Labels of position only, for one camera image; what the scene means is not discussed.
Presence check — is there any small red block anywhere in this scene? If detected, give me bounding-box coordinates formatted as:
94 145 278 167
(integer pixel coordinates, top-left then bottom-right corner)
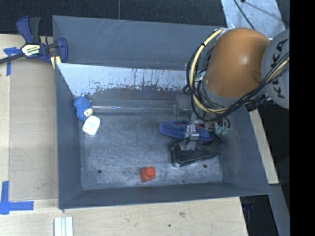
139 166 157 183

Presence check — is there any pale wood flat board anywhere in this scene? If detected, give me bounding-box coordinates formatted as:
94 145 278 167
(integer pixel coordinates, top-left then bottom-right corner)
8 57 60 202

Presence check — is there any grey metal bin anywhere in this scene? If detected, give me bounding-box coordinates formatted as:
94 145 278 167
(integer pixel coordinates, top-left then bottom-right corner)
52 15 272 209

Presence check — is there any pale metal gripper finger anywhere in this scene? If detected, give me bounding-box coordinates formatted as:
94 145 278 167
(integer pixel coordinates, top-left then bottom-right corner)
179 132 200 152
185 124 198 145

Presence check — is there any blue toy animal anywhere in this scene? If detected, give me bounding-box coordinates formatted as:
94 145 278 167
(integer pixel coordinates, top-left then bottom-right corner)
73 96 95 122

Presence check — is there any blue cloth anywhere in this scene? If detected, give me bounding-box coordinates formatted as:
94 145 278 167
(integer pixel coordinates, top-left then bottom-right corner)
158 120 214 143

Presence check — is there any white packet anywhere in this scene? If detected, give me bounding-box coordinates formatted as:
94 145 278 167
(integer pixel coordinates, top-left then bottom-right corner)
82 115 101 136

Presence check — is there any black flat wedge-shaped thing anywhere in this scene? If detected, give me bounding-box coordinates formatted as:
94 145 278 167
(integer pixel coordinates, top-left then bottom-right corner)
169 143 219 168

